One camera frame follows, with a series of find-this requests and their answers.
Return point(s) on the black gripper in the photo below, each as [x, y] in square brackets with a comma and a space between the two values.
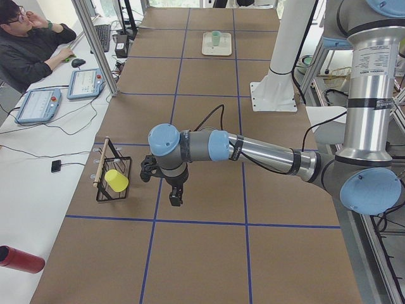
[174, 180]

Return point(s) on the green cup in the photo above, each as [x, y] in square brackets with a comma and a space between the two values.
[215, 38]

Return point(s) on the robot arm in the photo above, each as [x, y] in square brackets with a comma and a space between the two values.
[360, 174]

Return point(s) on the yellow cup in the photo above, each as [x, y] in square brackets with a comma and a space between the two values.
[116, 180]

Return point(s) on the cream rabbit tray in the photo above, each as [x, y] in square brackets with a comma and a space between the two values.
[223, 49]

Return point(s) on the small black device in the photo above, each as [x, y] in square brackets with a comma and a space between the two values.
[56, 166]

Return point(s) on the far teach pendant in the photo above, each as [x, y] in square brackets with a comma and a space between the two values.
[84, 84]

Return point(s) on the teach pendant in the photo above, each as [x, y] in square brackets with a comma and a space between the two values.
[39, 106]
[84, 84]

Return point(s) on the near teach pendant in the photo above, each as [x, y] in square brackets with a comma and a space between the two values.
[39, 106]

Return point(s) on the black mini computer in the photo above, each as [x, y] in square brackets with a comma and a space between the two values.
[121, 46]

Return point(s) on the black computer mouse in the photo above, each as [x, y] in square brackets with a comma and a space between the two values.
[77, 62]

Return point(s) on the white plastic chair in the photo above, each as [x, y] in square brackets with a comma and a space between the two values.
[330, 132]

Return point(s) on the red bottle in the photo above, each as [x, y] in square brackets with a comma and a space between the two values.
[20, 260]

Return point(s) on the black keyboard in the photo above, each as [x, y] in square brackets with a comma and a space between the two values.
[103, 32]

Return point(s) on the seated person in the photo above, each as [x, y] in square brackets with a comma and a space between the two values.
[28, 43]

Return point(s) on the black wire cup rack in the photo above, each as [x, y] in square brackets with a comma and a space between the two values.
[110, 158]

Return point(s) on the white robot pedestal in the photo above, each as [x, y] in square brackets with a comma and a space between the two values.
[275, 92]

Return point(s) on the aluminium frame post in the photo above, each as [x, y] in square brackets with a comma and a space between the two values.
[95, 46]

